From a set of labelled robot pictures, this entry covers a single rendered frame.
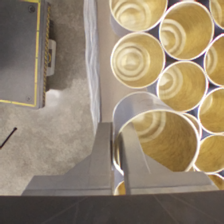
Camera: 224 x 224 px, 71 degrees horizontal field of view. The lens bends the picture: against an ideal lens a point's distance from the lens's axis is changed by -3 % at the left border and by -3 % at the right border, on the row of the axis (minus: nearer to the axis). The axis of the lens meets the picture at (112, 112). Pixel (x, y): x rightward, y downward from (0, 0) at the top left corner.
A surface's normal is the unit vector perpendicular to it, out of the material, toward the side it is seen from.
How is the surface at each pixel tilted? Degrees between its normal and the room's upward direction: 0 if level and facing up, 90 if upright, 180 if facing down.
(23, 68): 0
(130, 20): 2
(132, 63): 2
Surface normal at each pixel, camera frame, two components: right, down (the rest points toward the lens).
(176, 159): -0.75, -0.63
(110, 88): 0.00, 0.29
